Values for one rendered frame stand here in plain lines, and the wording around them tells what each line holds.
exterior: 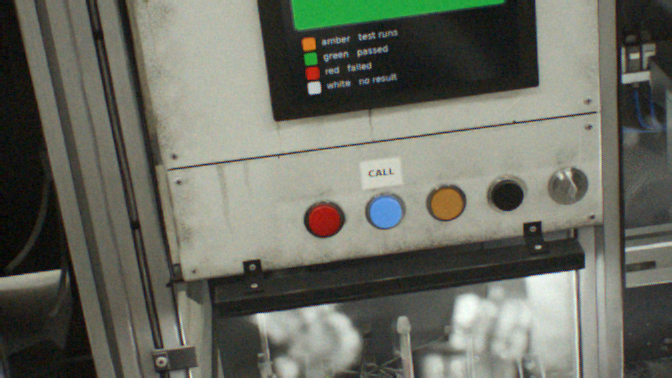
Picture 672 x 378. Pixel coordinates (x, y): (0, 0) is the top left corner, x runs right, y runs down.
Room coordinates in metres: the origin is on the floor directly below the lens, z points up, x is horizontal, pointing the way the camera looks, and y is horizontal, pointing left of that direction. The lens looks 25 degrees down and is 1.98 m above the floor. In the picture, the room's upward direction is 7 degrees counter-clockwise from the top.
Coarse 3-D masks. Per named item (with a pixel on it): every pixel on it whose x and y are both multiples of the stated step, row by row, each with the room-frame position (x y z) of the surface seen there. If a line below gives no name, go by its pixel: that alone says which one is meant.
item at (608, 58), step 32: (608, 0) 1.17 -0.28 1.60; (608, 32) 1.17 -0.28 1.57; (608, 64) 1.17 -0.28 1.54; (608, 96) 1.17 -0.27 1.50; (608, 128) 1.17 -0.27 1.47; (608, 160) 1.17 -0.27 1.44; (608, 192) 1.17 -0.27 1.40; (608, 224) 1.17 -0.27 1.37; (608, 256) 1.17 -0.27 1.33; (608, 288) 1.17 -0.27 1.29; (608, 320) 1.17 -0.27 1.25; (608, 352) 1.17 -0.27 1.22
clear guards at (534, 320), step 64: (640, 0) 1.17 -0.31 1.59; (640, 64) 1.17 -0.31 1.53; (640, 128) 1.17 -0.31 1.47; (640, 192) 1.17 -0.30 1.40; (384, 256) 1.16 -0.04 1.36; (640, 256) 1.17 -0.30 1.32; (192, 320) 1.15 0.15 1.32; (256, 320) 1.15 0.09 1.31; (320, 320) 1.16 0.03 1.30; (384, 320) 1.16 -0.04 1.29; (448, 320) 1.16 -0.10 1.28; (512, 320) 1.16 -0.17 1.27; (576, 320) 1.16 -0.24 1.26
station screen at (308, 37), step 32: (288, 0) 1.12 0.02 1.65; (512, 0) 1.13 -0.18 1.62; (288, 32) 1.12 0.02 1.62; (320, 32) 1.13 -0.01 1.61; (352, 32) 1.13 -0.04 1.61; (384, 32) 1.13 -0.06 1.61; (416, 32) 1.13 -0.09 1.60; (448, 32) 1.13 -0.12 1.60; (480, 32) 1.13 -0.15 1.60; (512, 32) 1.13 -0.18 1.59; (288, 64) 1.12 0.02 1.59; (320, 64) 1.13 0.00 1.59; (352, 64) 1.13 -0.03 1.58; (384, 64) 1.13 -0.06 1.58; (416, 64) 1.13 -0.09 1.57; (448, 64) 1.13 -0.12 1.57; (480, 64) 1.13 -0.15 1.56; (512, 64) 1.13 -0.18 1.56; (320, 96) 1.13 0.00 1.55; (352, 96) 1.13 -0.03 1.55
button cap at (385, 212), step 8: (376, 200) 1.14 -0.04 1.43; (384, 200) 1.14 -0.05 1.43; (392, 200) 1.14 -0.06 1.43; (376, 208) 1.14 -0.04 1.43; (384, 208) 1.14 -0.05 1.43; (392, 208) 1.14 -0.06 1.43; (376, 216) 1.14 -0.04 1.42; (384, 216) 1.14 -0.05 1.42; (392, 216) 1.14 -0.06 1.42; (400, 216) 1.14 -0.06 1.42; (376, 224) 1.14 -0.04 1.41; (384, 224) 1.14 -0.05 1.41; (392, 224) 1.14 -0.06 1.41
